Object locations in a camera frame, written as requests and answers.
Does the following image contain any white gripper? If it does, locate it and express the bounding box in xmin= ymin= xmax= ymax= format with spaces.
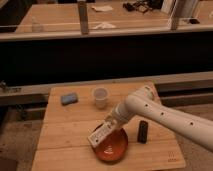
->
xmin=87 ymin=116 xmax=117 ymax=148

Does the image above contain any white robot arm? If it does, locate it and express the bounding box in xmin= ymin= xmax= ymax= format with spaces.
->
xmin=88 ymin=85 xmax=213 ymax=152

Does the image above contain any black bottle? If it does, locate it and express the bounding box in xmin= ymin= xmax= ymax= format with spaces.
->
xmin=137 ymin=121 xmax=148 ymax=143

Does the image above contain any clear bottle on far table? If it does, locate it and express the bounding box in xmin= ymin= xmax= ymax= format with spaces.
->
xmin=31 ymin=17 xmax=43 ymax=32

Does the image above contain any clear plastic cup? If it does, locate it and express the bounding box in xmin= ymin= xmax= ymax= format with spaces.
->
xmin=92 ymin=87 xmax=108 ymax=109

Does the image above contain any blue sponge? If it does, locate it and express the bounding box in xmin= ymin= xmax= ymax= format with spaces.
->
xmin=61 ymin=93 xmax=78 ymax=106

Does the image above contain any white crumpled cloth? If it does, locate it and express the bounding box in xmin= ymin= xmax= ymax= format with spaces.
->
xmin=92 ymin=22 xmax=116 ymax=29

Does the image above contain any white paper sheet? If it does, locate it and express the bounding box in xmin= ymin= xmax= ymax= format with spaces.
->
xmin=91 ymin=5 xmax=113 ymax=12

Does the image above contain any metal rail clamp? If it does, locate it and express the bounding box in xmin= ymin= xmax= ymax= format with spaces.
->
xmin=0 ymin=81 xmax=21 ymax=93

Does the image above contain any grey metal post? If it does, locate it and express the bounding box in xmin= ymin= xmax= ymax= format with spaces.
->
xmin=77 ymin=0 xmax=89 ymax=34
xmin=168 ymin=0 xmax=185 ymax=30

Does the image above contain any black cable bundle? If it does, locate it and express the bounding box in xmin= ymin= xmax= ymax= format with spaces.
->
xmin=122 ymin=0 xmax=161 ymax=14

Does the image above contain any grey metal post right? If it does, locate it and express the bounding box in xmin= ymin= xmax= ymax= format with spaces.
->
xmin=168 ymin=0 xmax=185 ymax=30

